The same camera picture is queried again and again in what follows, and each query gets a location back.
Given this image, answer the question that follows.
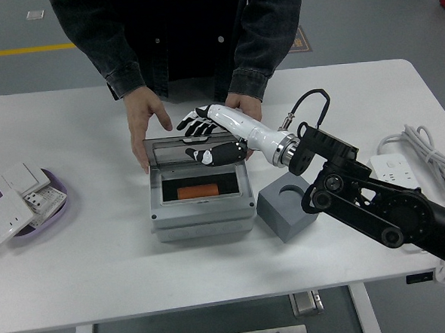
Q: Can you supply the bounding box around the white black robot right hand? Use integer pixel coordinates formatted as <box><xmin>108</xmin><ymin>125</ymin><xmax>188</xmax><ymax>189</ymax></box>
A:
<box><xmin>175</xmin><ymin>98</ymin><xmax>295</xmax><ymax>172</ymax></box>

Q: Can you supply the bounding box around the person's left hand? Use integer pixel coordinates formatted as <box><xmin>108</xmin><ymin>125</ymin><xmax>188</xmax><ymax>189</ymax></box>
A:
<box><xmin>224</xmin><ymin>91</ymin><xmax>267</xmax><ymax>162</ymax></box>

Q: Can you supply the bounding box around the person's right hand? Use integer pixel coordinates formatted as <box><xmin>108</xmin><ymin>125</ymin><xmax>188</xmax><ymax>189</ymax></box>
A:
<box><xmin>124</xmin><ymin>84</ymin><xmax>176</xmax><ymax>176</ymax></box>

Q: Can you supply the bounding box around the orange cylinder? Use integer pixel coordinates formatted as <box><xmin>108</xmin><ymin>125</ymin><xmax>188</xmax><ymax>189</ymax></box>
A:
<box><xmin>176</xmin><ymin>182</ymin><xmax>220</xmax><ymax>200</ymax></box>

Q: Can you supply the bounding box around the grey electrical box with lid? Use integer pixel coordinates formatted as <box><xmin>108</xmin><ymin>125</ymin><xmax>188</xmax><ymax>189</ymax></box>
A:
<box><xmin>141</xmin><ymin>131</ymin><xmax>259</xmax><ymax>244</ymax></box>

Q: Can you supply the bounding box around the grey cube with round hole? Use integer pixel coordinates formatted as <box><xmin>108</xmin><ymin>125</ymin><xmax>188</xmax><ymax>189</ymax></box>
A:
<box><xmin>256</xmin><ymin>173</ymin><xmax>319</xmax><ymax>245</ymax></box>

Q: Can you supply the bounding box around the brown floor sign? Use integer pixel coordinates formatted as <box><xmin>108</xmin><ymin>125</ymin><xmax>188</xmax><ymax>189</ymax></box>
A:
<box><xmin>287</xmin><ymin>24</ymin><xmax>314</xmax><ymax>54</ymax></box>

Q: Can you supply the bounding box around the person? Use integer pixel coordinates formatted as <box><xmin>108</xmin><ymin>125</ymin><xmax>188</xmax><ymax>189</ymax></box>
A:
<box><xmin>48</xmin><ymin>0</ymin><xmax>312</xmax><ymax>114</ymax></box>

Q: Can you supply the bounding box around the white socket module with holes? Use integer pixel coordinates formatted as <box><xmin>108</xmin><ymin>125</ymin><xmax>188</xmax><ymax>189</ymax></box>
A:
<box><xmin>21</xmin><ymin>183</ymin><xmax>69</xmax><ymax>228</ymax></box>

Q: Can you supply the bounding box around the purple tray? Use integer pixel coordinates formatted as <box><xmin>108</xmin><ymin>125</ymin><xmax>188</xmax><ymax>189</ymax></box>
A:
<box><xmin>0</xmin><ymin>166</ymin><xmax>74</xmax><ymax>247</ymax></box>

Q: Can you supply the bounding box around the white power strip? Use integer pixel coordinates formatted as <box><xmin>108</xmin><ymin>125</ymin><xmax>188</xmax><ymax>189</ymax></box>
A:
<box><xmin>368</xmin><ymin>151</ymin><xmax>423</xmax><ymax>194</ymax></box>

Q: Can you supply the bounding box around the black table control panel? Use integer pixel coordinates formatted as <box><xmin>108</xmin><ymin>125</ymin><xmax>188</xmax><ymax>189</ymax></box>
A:
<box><xmin>405</xmin><ymin>271</ymin><xmax>435</xmax><ymax>285</ymax></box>

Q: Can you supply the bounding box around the white wall switch panel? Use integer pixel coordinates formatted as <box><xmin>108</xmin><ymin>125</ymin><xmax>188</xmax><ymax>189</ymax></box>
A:
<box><xmin>1</xmin><ymin>160</ymin><xmax>54</xmax><ymax>196</ymax></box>

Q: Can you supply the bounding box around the white wall socket panel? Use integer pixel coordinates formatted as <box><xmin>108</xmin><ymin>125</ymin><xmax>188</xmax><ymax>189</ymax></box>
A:
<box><xmin>0</xmin><ymin>185</ymin><xmax>39</xmax><ymax>247</ymax></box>

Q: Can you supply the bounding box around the grey table bracket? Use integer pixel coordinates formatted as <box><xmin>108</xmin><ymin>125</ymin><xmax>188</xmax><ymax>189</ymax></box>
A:
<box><xmin>288</xmin><ymin>289</ymin><xmax>325</xmax><ymax>318</ymax></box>

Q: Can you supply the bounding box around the white power strip cable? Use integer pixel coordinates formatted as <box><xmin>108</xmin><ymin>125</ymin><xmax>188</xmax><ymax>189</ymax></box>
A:
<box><xmin>374</xmin><ymin>121</ymin><xmax>445</xmax><ymax>218</ymax></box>

